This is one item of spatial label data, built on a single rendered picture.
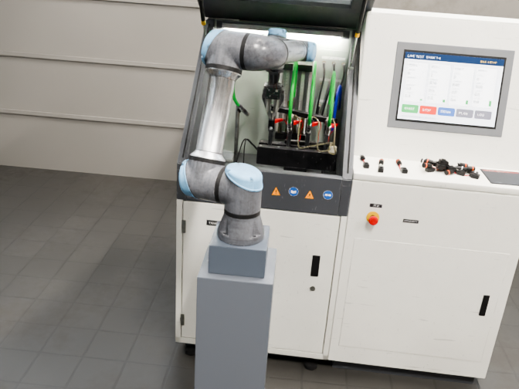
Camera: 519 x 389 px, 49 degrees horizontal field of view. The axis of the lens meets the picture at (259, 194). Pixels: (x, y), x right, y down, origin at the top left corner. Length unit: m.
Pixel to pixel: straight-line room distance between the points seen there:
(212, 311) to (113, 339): 1.09
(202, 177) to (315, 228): 0.72
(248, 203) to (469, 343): 1.33
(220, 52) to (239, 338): 0.92
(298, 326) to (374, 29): 1.31
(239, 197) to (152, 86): 2.80
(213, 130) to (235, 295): 0.52
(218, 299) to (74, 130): 3.11
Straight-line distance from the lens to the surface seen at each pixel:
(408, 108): 2.47
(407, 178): 2.28
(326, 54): 2.67
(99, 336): 2.92
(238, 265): 1.80
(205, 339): 1.94
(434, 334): 2.65
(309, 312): 2.55
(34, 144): 4.93
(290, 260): 2.42
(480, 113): 2.53
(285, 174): 2.25
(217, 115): 1.79
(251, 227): 1.78
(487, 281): 2.54
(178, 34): 4.33
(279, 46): 1.82
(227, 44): 1.80
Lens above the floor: 1.75
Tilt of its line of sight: 23 degrees down
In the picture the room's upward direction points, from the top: 4 degrees clockwise
